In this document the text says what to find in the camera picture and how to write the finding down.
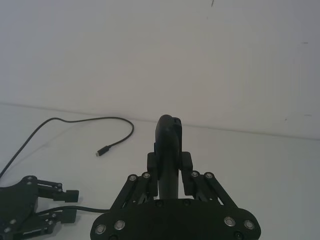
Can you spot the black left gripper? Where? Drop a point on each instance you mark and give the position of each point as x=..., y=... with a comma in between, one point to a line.
x=17, y=200

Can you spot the black handheld device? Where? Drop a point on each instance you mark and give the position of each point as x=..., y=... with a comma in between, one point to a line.
x=168, y=160

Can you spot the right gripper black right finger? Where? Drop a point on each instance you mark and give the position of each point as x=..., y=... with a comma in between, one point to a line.
x=187, y=175

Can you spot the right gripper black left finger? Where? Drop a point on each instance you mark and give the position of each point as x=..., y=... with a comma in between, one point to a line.
x=152, y=172

